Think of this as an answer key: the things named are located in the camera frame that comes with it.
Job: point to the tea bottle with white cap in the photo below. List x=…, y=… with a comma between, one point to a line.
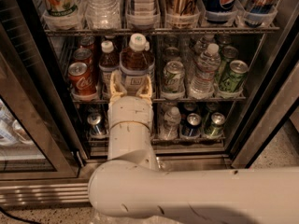
x=135, y=63

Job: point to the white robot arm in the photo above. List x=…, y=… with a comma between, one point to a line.
x=131, y=184

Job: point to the front red cola can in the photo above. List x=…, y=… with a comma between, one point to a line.
x=81, y=78

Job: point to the green can bottom shelf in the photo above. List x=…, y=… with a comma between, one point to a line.
x=214, y=125

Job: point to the clear water bottle middle shelf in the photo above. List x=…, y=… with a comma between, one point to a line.
x=206, y=65

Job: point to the red cola can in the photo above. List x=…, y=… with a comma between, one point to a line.
x=85, y=56
x=81, y=78
x=88, y=42

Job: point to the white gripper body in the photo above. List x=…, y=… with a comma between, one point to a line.
x=131, y=111

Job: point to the middle wire shelf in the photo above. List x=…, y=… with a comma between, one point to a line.
x=163, y=100

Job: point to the dark blue can bottom shelf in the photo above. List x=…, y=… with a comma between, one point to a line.
x=191, y=126

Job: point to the steel fridge base grille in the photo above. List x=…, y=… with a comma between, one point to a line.
x=74, y=190

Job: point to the large white-green soda bottle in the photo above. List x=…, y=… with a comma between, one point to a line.
x=59, y=0

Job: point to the large clear water bottle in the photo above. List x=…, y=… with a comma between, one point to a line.
x=103, y=14

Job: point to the green soda can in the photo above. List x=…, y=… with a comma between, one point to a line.
x=228, y=54
x=233, y=76

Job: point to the steel fridge door left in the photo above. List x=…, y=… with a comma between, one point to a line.
x=46, y=154

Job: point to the front white-green soda can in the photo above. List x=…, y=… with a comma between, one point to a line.
x=173, y=76

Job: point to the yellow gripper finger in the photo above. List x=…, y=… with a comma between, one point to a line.
x=117, y=90
x=145, y=91

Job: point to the upper wire shelf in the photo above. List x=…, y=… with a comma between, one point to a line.
x=168, y=31

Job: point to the wire shelf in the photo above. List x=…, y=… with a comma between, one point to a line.
x=168, y=31
x=163, y=100

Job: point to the blue can bottom left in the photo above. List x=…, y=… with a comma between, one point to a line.
x=97, y=124

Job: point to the large blue pepsi bottle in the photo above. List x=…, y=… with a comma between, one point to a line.
x=218, y=11

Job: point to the small water bottle bottom shelf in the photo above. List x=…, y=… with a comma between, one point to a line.
x=170, y=123

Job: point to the left tea bottle white cap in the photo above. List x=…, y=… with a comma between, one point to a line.
x=109, y=61

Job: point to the front green soda can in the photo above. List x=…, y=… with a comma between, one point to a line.
x=233, y=76

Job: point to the rear red cola can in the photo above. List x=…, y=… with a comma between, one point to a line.
x=88, y=42

